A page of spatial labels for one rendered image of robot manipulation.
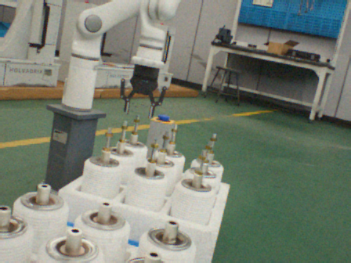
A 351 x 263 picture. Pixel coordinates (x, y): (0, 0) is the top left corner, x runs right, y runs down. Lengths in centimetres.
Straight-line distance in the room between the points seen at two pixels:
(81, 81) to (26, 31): 201
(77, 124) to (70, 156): 11
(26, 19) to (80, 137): 205
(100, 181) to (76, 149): 38
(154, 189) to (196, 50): 577
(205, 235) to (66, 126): 63
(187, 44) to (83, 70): 547
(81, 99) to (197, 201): 58
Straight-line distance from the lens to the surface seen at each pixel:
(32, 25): 332
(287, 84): 612
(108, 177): 98
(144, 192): 96
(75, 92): 134
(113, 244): 69
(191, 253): 67
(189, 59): 670
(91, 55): 133
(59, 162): 138
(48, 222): 72
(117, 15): 132
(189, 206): 94
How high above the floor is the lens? 56
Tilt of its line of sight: 11 degrees down
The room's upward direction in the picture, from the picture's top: 11 degrees clockwise
